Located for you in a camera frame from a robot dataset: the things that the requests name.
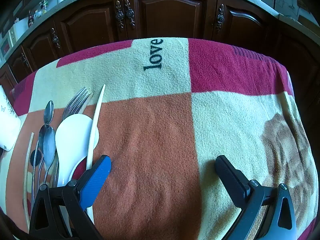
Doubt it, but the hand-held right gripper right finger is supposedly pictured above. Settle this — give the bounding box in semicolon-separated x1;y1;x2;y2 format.
214;155;298;240

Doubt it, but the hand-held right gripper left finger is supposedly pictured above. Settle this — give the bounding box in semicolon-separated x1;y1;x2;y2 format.
29;155;112;240

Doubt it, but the white rice paddle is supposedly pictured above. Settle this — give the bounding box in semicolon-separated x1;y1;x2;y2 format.
54;114;100;230

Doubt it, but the long thin-handled metal spoon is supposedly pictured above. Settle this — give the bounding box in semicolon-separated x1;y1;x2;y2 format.
31;124;50;205

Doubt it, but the wooden chopstick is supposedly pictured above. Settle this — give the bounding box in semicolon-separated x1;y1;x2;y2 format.
23;132;35;230

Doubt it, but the metal fork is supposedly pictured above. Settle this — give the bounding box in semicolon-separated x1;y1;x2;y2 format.
77;92;94;115
51;87;90;188

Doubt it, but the small metal spoon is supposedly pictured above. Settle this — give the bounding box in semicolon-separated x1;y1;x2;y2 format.
43;100;55;130

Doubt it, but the patchwork fleece blanket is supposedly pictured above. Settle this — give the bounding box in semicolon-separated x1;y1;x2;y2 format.
0;37;314;240

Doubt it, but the white microwave oven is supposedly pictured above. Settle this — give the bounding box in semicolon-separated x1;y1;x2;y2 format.
0;17;29;55

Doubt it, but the dark wooden kitchen cabinet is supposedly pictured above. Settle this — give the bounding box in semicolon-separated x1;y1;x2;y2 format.
0;0;320;88

